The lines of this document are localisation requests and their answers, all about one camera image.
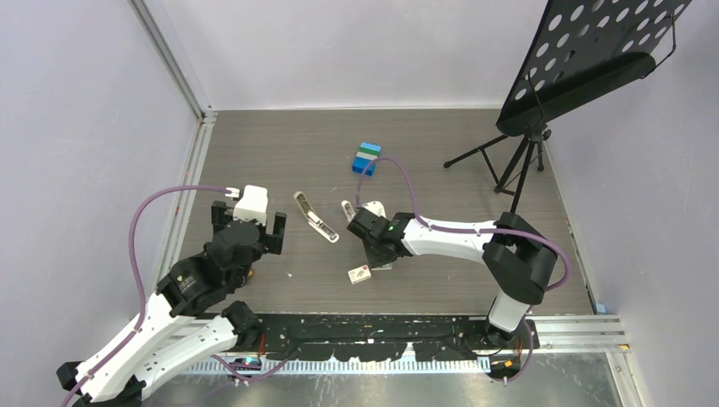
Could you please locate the clear staples tray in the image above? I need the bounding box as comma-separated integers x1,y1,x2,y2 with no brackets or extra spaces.
371,263,393,271

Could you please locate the white staples box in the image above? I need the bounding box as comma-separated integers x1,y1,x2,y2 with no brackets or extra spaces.
348,265,372,284

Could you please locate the small white stapler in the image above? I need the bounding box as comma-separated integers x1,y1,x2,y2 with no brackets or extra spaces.
341,200,356,223

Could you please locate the olive green white stapler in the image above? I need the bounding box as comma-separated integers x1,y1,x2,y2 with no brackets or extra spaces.
293,191,339,243

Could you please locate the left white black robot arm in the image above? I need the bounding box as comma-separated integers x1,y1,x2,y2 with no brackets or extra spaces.
56,201,287,406

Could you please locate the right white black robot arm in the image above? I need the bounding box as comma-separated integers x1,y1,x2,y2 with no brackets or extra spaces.
348,208,560,348

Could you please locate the blue green toy brick stack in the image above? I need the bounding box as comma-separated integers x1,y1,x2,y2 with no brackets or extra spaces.
351,142,382,176

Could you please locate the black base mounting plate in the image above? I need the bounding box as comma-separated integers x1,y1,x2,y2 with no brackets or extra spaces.
234,314,539,362

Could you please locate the black music stand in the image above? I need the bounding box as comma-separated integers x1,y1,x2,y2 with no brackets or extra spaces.
443,0,689,212

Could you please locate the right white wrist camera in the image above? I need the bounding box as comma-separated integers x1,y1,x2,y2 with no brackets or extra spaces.
360,201,387,218

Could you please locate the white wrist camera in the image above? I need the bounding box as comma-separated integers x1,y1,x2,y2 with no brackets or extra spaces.
360,201,387,218
226,185,268,226

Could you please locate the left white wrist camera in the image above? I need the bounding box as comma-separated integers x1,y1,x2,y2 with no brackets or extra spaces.
226,185,268,226

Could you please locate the aluminium frame rail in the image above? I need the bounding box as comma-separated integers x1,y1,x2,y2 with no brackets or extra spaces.
123,1,212,299

